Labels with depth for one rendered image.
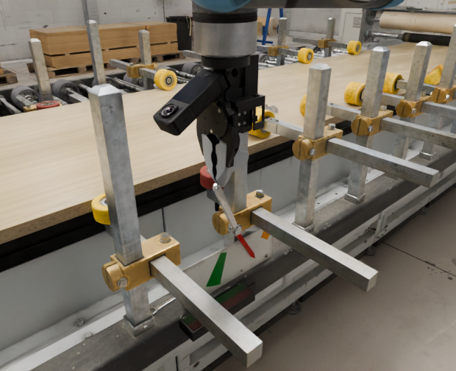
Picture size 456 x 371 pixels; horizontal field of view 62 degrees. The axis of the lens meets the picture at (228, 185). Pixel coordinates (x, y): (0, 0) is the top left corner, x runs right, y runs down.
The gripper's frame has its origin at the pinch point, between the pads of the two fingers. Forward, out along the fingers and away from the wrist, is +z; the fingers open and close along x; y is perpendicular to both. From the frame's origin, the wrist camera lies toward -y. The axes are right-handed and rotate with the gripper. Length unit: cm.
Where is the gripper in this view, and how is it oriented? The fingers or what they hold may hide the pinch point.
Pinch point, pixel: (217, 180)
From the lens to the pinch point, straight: 63.6
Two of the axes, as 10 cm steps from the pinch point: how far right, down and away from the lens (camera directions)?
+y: 7.6, -3.2, 5.7
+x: -6.5, -3.6, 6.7
